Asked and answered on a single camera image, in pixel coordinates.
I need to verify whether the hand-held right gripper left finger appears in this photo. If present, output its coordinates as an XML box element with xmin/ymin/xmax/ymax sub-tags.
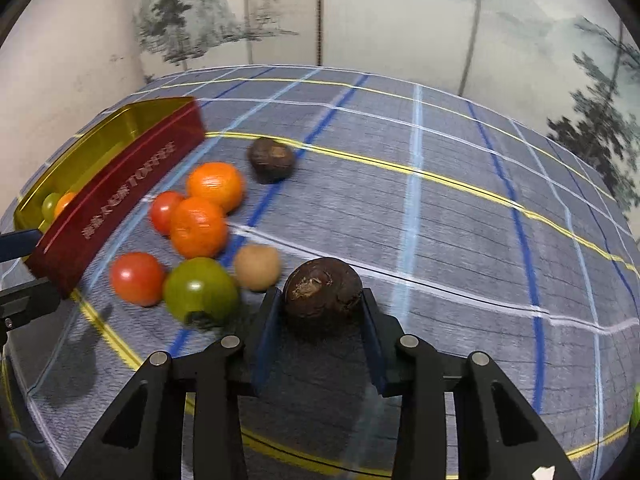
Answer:
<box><xmin>60</xmin><ymin>287</ymin><xmax>283</xmax><ymax>480</ymax></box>

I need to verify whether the red and gold tin box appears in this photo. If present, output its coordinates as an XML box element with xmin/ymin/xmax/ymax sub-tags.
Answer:
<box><xmin>14</xmin><ymin>96</ymin><xmax>207</xmax><ymax>298</ymax></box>

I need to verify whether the small green fruit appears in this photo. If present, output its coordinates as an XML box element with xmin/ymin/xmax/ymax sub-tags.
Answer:
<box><xmin>41</xmin><ymin>192</ymin><xmax>62</xmax><ymax>223</ymax></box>

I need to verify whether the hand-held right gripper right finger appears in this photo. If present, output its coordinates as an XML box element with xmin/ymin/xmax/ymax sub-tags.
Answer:
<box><xmin>361</xmin><ymin>287</ymin><xmax>583</xmax><ymax>480</ymax></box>

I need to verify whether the orange mandarin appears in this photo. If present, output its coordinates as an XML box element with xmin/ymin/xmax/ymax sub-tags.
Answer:
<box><xmin>186</xmin><ymin>161</ymin><xmax>246</xmax><ymax>214</ymax></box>
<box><xmin>169</xmin><ymin>196</ymin><xmax>229</xmax><ymax>259</ymax></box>

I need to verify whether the grey plaid tablecloth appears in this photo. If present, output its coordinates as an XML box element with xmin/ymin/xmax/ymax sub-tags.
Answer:
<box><xmin>0</xmin><ymin>64</ymin><xmax>640</xmax><ymax>480</ymax></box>

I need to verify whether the brown kiwi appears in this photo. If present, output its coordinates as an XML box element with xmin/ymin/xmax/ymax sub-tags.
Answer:
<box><xmin>233</xmin><ymin>244</ymin><xmax>282</xmax><ymax>293</ymax></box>

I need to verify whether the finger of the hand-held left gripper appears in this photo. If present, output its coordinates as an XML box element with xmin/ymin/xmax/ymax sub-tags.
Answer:
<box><xmin>0</xmin><ymin>229</ymin><xmax>42</xmax><ymax>264</ymax></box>
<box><xmin>0</xmin><ymin>280</ymin><xmax>62</xmax><ymax>335</ymax></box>

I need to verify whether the red tomato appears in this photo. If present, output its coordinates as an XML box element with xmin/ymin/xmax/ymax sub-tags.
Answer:
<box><xmin>149</xmin><ymin>190</ymin><xmax>187</xmax><ymax>237</ymax></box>
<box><xmin>109</xmin><ymin>252</ymin><xmax>166</xmax><ymax>308</ymax></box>

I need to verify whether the dark brown round fruit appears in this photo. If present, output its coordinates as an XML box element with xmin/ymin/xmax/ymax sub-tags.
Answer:
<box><xmin>248</xmin><ymin>136</ymin><xmax>296</xmax><ymax>184</ymax></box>
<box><xmin>282</xmin><ymin>257</ymin><xmax>363</xmax><ymax>338</ymax></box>

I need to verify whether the green tomato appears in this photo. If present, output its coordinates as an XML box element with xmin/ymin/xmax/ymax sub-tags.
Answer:
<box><xmin>163</xmin><ymin>257</ymin><xmax>240</xmax><ymax>330</ymax></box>

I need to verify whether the small orange fruit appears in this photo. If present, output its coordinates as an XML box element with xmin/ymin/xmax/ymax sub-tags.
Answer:
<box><xmin>54</xmin><ymin>191</ymin><xmax>78</xmax><ymax>218</ymax></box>

